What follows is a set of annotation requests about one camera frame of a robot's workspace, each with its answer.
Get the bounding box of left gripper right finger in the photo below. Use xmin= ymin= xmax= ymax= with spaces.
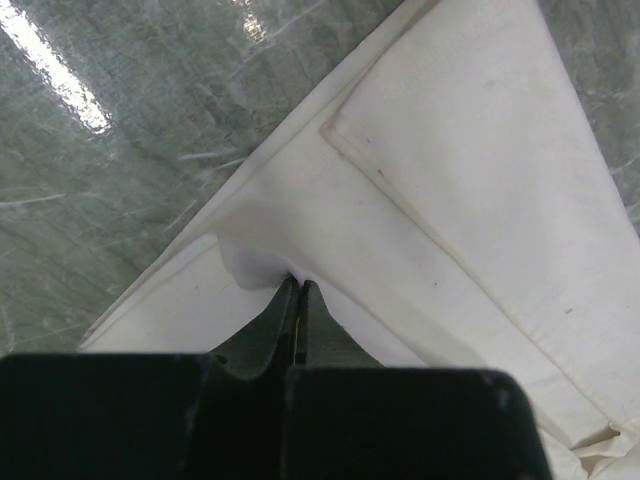
xmin=294 ymin=281 xmax=381 ymax=368

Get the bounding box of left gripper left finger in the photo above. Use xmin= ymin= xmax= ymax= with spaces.
xmin=212 ymin=276 xmax=299 ymax=380

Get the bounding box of cream white t-shirt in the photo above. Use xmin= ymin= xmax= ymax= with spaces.
xmin=80 ymin=1 xmax=639 ymax=479

